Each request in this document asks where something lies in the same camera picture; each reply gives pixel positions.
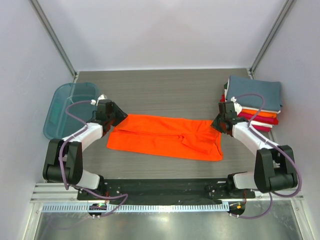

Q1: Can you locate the orange t-shirt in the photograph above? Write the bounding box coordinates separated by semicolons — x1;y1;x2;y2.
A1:
106;114;224;162
241;109;277;119

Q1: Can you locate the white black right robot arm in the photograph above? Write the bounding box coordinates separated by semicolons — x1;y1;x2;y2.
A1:
211;101;302;198

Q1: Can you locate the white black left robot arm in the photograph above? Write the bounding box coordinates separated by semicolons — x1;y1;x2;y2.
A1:
42;95;128;200

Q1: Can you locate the folded magenta t-shirt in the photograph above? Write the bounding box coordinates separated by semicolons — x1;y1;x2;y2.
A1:
238;112;279;125

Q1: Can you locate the folded orange t-shirt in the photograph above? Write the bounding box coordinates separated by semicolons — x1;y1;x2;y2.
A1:
241;109;277;119

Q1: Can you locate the teal plastic bin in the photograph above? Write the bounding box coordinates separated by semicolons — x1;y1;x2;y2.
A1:
43;82;100;140

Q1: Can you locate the folded blue-grey t-shirt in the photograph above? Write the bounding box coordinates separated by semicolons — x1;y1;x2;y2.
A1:
225;75;282;113

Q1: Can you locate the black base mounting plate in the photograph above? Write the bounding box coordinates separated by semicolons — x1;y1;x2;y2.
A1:
92;178;255;206

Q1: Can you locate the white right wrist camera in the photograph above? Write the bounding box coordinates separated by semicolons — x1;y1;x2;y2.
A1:
230;96;243;115

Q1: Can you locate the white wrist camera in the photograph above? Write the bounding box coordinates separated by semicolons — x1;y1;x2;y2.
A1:
90;94;108;105
230;96;243;115

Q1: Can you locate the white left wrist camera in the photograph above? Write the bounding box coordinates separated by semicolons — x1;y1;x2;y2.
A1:
90;94;108;105

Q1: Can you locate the slotted grey cable duct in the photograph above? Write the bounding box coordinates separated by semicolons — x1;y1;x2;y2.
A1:
41;202;230;214

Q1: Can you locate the left aluminium frame post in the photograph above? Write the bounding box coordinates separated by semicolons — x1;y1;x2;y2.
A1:
28;0;79;83

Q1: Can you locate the aluminium frame post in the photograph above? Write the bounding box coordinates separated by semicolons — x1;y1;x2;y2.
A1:
28;0;79;83
247;0;296;79

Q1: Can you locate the right aluminium frame post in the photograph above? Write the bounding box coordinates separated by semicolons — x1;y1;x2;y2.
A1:
247;0;296;79

